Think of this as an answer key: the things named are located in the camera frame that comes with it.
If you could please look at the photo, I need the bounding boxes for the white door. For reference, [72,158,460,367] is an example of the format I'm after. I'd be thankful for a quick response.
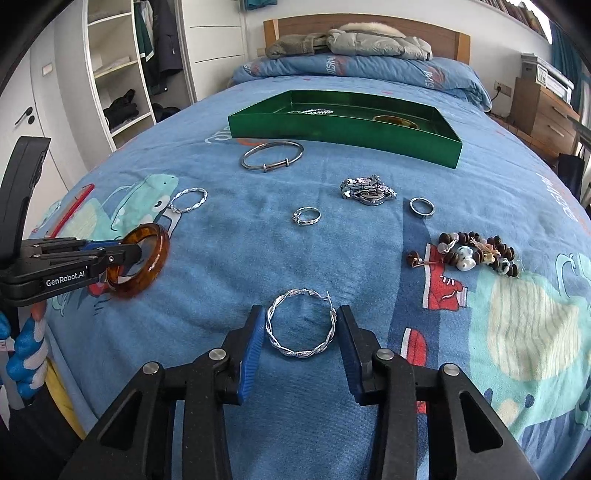
[0,44,89,197]

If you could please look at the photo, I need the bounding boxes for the white drawer cabinet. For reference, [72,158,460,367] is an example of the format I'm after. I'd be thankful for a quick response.
[178,0,248,105]

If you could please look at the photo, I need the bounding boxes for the thick amber bangle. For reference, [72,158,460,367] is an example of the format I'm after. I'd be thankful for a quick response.
[106,222,171,300]

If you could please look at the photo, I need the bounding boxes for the white wardrobe shelves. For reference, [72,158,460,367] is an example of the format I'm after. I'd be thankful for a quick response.
[83,0,158,153]

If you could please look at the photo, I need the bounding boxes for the wooden nightstand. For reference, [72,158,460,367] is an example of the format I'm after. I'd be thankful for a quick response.
[510,76,581,163]

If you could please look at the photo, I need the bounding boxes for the brown bead bracelet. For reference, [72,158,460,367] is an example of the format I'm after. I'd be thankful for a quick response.
[407,231,520,279]

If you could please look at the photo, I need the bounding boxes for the silver ring with stone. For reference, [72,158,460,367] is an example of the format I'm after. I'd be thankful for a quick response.
[292,206,321,228]

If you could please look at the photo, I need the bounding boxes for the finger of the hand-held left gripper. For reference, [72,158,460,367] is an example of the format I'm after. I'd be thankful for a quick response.
[28,237,110,260]
[39,242,145,283]

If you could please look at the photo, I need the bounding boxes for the green tray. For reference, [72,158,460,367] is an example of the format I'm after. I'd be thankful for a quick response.
[228,90,463,169]

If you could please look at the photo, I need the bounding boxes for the black bag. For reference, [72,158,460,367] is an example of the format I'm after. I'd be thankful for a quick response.
[556,152,588,205]

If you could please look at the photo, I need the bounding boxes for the teal curtain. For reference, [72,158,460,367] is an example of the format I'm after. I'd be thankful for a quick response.
[549,23,588,121]

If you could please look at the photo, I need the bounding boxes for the yellow cloth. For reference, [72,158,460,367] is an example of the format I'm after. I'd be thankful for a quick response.
[45,359,88,440]

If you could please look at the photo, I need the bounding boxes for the row of books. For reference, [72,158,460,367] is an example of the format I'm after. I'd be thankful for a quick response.
[496,0,555,38]

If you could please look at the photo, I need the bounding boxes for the silver bangle with clasp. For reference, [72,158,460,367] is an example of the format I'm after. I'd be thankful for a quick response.
[240,141,305,174]

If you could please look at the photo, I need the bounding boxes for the dark bag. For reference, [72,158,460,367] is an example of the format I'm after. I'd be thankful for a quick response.
[152,102,182,123]

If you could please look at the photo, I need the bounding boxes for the grey puffy jacket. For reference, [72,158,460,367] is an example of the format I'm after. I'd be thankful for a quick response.
[325,22,434,61]

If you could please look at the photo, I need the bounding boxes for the folded dark clothes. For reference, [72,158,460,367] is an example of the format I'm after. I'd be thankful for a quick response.
[102,89,140,126]

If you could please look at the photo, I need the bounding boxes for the silver wristwatch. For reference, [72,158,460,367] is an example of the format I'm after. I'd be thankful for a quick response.
[340,174,398,204]

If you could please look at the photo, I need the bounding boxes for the hanging dark clothes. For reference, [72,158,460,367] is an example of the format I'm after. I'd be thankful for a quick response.
[134,0,184,96]

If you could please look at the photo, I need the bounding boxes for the small twisted silver hoop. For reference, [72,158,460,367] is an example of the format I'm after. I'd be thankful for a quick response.
[168,187,208,214]

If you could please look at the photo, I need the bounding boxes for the olive jacket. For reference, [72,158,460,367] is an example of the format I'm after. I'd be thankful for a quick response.
[265,33,331,59]

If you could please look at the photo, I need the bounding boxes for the folded blue quilt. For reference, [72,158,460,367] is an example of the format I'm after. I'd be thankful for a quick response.
[229,54,493,112]

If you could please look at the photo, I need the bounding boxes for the person's left hand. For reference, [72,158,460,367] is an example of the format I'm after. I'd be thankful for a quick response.
[0,302,49,409]

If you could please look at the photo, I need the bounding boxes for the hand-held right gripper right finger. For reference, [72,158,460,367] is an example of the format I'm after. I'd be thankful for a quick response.
[337,305,541,480]

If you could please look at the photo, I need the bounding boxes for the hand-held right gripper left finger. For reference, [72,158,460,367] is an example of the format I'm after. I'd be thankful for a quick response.
[60,304,267,480]

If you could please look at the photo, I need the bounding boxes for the large twisted silver hoop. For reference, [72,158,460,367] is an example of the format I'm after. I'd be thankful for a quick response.
[264,288,338,359]

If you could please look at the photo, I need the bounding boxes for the white printer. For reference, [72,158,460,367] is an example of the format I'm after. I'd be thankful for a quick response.
[521,53,576,108]

